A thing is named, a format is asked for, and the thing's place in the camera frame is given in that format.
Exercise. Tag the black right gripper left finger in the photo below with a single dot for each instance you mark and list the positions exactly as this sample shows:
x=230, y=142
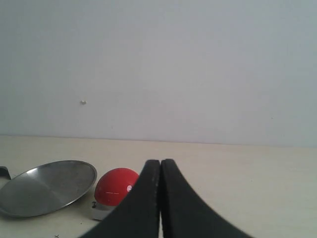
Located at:
x=137, y=216

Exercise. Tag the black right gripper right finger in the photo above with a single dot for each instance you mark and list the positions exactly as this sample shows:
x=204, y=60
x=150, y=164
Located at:
x=184, y=214

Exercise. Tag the black yellow claw hammer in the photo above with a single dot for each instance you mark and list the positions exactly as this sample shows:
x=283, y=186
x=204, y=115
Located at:
x=4, y=173

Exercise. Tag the red dome push button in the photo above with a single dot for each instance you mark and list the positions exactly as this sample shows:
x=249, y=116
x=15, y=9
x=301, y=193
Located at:
x=110, y=190

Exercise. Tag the round steel plate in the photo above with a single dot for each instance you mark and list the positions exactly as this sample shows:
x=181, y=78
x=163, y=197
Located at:
x=46, y=188

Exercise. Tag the white wall peg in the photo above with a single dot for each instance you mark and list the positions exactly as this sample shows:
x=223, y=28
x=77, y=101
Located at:
x=83, y=101

